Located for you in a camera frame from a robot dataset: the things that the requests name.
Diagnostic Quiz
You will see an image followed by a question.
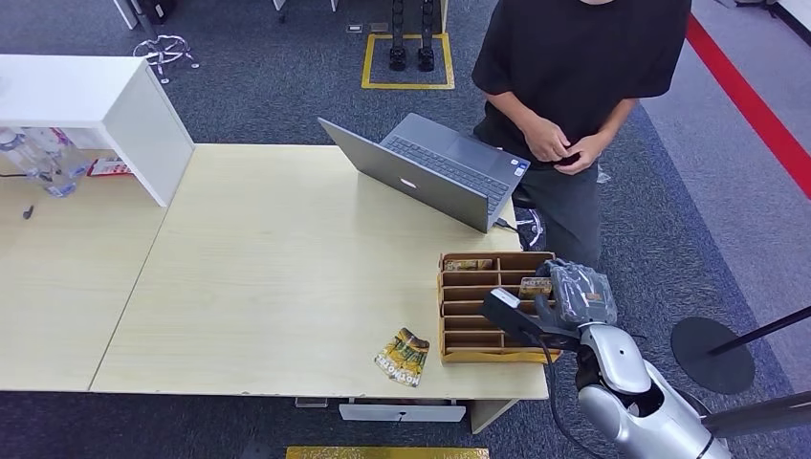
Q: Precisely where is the black robot leg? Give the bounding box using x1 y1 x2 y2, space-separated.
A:
416 0 436 74
387 0 407 73

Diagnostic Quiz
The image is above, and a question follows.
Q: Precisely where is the yellow hotel card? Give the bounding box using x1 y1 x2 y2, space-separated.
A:
519 276 554 299

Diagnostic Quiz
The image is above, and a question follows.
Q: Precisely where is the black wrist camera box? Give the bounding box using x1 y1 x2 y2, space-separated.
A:
479 288 581 354

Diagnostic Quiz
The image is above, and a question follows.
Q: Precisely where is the grey laptop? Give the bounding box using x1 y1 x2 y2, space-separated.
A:
318 112 530 234

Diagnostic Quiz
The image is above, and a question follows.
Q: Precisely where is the black stool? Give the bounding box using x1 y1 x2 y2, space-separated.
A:
512 188 546 251

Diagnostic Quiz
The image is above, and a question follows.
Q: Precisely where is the white drawer under table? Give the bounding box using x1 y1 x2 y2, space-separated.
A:
339 400 467 424

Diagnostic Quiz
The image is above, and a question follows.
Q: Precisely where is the wooden table leg panel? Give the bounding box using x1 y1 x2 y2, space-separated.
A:
470 399 521 436

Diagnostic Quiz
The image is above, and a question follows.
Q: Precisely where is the person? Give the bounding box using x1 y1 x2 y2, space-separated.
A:
471 0 693 271

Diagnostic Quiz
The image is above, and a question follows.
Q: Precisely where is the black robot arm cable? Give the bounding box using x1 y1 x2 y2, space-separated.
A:
541 341 600 459

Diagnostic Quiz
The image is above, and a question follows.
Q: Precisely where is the person's right hand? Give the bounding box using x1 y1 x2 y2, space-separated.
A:
522 117 572 164

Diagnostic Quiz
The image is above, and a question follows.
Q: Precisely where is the white shelf riser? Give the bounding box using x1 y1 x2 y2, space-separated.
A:
0 55 195 209

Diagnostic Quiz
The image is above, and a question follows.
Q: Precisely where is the clear plastic bottle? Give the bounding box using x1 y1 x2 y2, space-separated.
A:
0 128 78 200
28 127 95 180

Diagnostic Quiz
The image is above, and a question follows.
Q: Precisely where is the red white packet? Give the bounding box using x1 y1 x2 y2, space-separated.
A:
86 157 132 179

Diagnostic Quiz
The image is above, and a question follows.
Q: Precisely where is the white furniture leg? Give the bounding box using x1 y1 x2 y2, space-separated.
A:
112 0 139 31

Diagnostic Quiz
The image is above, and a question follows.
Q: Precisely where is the yellow floor tape frame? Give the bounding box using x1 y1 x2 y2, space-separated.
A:
360 33 455 91

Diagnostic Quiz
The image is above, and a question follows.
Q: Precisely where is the brown card in organizer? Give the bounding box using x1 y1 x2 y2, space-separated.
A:
443 258 493 273

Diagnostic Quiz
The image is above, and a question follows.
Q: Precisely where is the wooden slotted card organizer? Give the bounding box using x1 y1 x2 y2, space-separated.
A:
437 251 564 365

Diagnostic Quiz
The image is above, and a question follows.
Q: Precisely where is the person's left hand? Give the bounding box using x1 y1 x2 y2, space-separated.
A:
554 131 609 177

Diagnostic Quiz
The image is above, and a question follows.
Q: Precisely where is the chrome chair base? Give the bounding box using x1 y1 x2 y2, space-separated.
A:
131 34 200 85

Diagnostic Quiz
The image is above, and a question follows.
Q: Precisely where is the black stanchion with disc base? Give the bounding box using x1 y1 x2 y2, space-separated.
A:
669 303 811 395

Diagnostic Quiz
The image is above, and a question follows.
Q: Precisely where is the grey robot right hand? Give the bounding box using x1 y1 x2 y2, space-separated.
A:
535 258 620 335

